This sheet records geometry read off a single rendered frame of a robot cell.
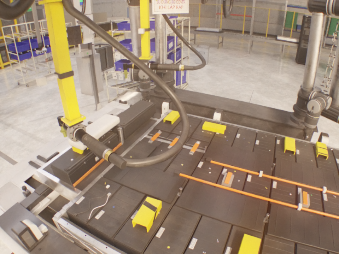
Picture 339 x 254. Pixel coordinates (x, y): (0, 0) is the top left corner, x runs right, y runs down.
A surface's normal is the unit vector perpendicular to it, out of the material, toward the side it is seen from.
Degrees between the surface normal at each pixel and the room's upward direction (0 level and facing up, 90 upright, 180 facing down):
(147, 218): 0
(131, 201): 0
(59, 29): 90
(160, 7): 90
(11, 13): 107
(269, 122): 90
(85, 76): 90
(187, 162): 0
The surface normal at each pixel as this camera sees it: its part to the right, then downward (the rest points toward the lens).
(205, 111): -0.46, 0.45
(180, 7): 0.62, 0.40
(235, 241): 0.00, -0.86
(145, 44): -0.15, 0.50
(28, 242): 0.90, 0.22
